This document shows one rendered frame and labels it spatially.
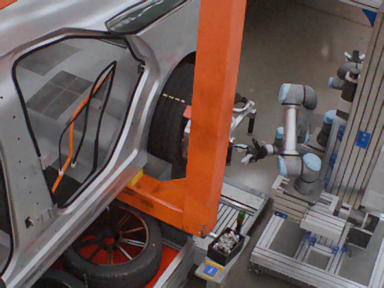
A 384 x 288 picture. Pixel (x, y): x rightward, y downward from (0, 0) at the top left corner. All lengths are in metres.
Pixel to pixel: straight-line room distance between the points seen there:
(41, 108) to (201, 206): 1.20
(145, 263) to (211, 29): 1.48
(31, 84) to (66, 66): 0.30
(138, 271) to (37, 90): 1.37
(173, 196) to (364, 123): 1.20
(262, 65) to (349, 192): 2.71
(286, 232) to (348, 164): 0.83
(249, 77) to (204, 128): 2.89
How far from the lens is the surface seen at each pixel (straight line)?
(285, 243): 3.88
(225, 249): 3.31
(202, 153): 2.94
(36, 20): 2.50
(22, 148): 2.41
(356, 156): 3.32
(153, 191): 3.41
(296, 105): 3.23
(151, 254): 3.34
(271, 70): 5.86
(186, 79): 3.49
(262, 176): 4.60
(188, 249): 3.52
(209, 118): 2.78
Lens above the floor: 3.17
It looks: 41 degrees down
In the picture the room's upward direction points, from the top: 5 degrees clockwise
